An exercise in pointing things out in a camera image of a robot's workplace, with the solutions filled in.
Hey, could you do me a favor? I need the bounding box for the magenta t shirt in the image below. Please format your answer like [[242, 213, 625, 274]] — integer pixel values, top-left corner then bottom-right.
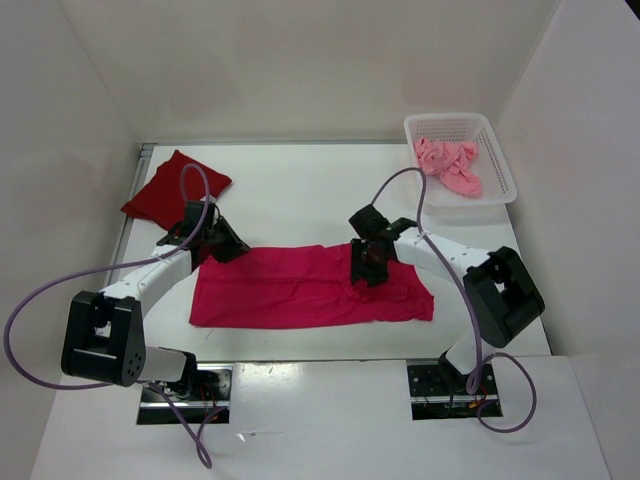
[[189, 244, 435, 330]]

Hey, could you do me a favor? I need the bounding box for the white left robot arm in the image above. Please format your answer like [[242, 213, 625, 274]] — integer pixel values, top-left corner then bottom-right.
[[61, 201, 250, 400]]

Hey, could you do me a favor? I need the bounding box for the white plastic basket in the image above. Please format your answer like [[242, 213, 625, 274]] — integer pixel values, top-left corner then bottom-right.
[[404, 112, 517, 208]]

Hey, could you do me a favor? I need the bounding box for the light pink t shirt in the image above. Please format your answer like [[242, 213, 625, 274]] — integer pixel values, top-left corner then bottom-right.
[[413, 137, 482, 198]]

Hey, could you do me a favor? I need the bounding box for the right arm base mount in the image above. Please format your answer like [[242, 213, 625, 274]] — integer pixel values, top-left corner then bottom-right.
[[406, 359, 503, 421]]

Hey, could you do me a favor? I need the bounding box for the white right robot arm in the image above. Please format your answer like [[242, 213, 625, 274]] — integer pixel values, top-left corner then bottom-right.
[[349, 204, 545, 393]]

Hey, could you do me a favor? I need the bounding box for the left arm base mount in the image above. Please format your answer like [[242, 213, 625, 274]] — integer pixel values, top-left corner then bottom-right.
[[136, 362, 234, 426]]

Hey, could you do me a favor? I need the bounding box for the dark red t shirt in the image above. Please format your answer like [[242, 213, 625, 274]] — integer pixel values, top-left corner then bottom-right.
[[121, 150, 232, 230]]

